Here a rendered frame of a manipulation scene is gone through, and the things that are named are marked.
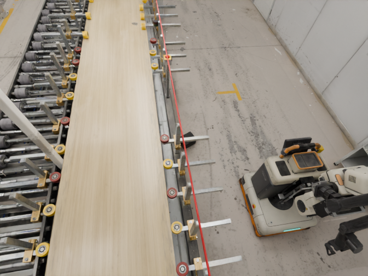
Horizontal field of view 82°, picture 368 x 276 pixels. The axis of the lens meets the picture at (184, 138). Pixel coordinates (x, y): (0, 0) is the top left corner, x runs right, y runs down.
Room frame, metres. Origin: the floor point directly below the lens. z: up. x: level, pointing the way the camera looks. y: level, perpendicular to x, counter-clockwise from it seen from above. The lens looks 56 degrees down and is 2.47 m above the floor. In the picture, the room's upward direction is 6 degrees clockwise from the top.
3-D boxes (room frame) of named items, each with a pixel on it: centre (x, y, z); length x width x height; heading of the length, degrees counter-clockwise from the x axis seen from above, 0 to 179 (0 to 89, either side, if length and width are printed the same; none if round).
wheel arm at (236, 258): (0.10, -0.27, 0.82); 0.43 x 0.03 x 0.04; 105
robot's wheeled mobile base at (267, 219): (0.84, -1.11, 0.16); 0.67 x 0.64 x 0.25; 14
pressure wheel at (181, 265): (0.05, -0.08, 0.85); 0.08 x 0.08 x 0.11
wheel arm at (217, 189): (0.59, -0.15, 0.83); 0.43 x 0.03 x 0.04; 105
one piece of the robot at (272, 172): (0.93, -1.08, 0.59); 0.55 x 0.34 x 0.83; 104
